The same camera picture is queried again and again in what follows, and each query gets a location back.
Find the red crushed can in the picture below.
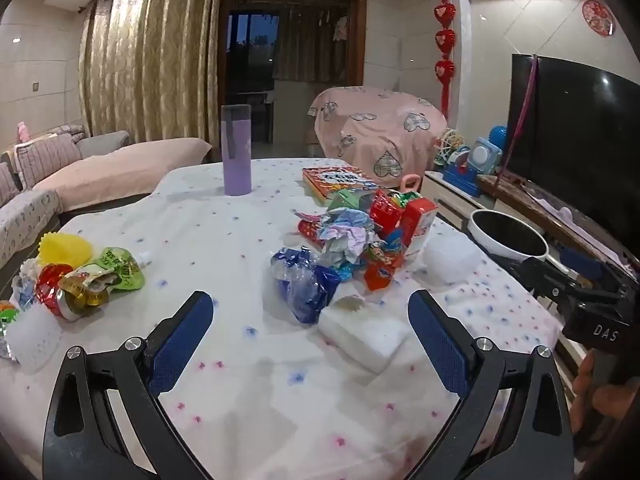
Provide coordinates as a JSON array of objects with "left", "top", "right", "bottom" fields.
[{"left": 35, "top": 263, "right": 77, "bottom": 319}]

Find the cream television stand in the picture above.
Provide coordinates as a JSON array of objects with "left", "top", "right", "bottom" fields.
[{"left": 423, "top": 170, "right": 640, "bottom": 281}]

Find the colourful wire toy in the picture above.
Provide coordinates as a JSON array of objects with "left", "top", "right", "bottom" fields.
[{"left": 433, "top": 129, "right": 472, "bottom": 167}]

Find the green snack packet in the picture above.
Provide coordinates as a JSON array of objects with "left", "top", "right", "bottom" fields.
[{"left": 327, "top": 187, "right": 377, "bottom": 212}]

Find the round red wall sticker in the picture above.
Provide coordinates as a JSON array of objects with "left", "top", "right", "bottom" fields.
[{"left": 581, "top": 0, "right": 615, "bottom": 37}]

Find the green spout pouch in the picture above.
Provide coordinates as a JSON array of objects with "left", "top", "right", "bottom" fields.
[{"left": 57, "top": 247, "right": 152, "bottom": 307}]

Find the black television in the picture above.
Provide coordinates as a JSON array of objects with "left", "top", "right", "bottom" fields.
[{"left": 505, "top": 53, "right": 640, "bottom": 257}]

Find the red hanging decoration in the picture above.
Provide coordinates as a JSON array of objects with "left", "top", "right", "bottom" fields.
[{"left": 433, "top": 0, "right": 457, "bottom": 117}]

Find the white foam net sleeve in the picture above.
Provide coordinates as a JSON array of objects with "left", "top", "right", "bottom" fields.
[{"left": 7, "top": 302, "right": 64, "bottom": 374}]

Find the pastel paper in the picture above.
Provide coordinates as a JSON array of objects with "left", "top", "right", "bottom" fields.
[{"left": 317, "top": 208, "right": 376, "bottom": 264}]

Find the red and white carton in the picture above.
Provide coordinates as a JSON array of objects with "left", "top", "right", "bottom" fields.
[{"left": 400, "top": 197, "right": 439, "bottom": 259}]

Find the black bin with white rim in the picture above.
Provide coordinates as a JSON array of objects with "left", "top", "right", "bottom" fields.
[{"left": 468, "top": 209, "right": 571, "bottom": 275}]

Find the white foam piece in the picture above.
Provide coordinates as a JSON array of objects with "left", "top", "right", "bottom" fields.
[{"left": 423, "top": 234, "right": 479, "bottom": 287}]

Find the purple drink bottle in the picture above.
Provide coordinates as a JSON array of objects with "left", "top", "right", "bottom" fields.
[{"left": 221, "top": 104, "right": 252, "bottom": 196}]

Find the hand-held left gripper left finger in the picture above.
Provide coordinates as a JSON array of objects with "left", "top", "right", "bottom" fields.
[{"left": 42, "top": 290, "right": 216, "bottom": 480}]

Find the orange snack box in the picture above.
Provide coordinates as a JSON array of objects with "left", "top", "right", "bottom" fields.
[{"left": 302, "top": 166, "right": 379, "bottom": 205}]

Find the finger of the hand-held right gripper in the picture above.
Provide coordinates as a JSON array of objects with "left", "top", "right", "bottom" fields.
[
  {"left": 562, "top": 250, "right": 608, "bottom": 282},
  {"left": 515, "top": 256, "right": 572, "bottom": 302}
]

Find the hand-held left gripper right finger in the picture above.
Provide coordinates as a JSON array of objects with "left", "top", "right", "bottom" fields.
[{"left": 407, "top": 289, "right": 573, "bottom": 480}]

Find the blue toy machine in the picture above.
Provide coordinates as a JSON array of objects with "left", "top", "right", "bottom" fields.
[{"left": 442, "top": 136, "right": 504, "bottom": 199}]

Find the wooden door frame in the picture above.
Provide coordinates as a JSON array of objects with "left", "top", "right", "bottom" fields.
[{"left": 218, "top": 0, "right": 369, "bottom": 162}]

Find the person's right hand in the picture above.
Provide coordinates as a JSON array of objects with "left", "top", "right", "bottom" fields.
[{"left": 571, "top": 349, "right": 602, "bottom": 435}]

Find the beige patterned curtain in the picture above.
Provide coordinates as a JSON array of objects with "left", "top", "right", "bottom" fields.
[{"left": 79, "top": 0, "right": 224, "bottom": 162}]

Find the pink heart print blanket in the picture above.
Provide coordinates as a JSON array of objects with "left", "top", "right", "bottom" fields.
[{"left": 308, "top": 86, "right": 448, "bottom": 189}]

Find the red basket print packet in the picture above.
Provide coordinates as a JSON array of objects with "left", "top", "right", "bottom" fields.
[{"left": 370, "top": 190, "right": 404, "bottom": 237}]

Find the orange snack packet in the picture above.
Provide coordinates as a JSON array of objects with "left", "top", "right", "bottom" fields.
[{"left": 363, "top": 242, "right": 404, "bottom": 292}]

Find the red crumpled wrapper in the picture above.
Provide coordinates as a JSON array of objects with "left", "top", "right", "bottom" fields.
[{"left": 297, "top": 212, "right": 327, "bottom": 247}]

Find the white star print tablecloth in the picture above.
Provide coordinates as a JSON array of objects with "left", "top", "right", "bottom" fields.
[{"left": 0, "top": 157, "right": 566, "bottom": 480}]

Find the blue plastic wrapper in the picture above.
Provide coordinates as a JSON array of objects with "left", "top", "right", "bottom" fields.
[{"left": 271, "top": 246, "right": 342, "bottom": 325}]

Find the white foam block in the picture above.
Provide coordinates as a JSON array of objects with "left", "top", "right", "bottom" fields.
[{"left": 318, "top": 296, "right": 409, "bottom": 374}]

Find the pink sofa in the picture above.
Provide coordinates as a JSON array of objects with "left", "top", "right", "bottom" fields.
[{"left": 0, "top": 122, "right": 214, "bottom": 272}]

